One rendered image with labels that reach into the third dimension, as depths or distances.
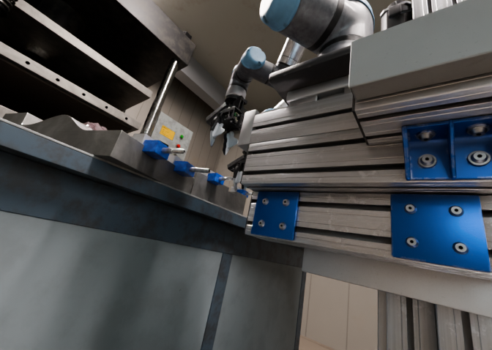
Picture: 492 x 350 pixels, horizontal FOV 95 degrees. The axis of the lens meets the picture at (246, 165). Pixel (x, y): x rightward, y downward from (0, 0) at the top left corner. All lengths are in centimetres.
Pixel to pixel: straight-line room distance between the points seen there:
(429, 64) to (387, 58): 4
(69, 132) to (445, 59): 62
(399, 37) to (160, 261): 63
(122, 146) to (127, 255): 26
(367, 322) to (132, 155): 261
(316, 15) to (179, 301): 75
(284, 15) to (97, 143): 45
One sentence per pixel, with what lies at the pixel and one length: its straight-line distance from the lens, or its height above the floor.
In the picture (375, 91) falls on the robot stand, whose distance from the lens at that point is 30.
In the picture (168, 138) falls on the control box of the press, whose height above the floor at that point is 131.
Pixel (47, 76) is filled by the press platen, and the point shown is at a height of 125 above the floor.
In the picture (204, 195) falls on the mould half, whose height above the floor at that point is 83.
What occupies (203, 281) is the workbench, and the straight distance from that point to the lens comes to 77.
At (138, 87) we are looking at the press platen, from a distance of 166.
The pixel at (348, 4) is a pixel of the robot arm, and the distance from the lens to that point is 61.
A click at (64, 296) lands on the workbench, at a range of 59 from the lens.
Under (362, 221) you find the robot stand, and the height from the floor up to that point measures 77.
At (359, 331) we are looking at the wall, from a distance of 283.
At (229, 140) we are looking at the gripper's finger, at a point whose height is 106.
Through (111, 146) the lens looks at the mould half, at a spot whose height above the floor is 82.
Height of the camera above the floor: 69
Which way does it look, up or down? 20 degrees up
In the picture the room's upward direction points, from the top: 13 degrees clockwise
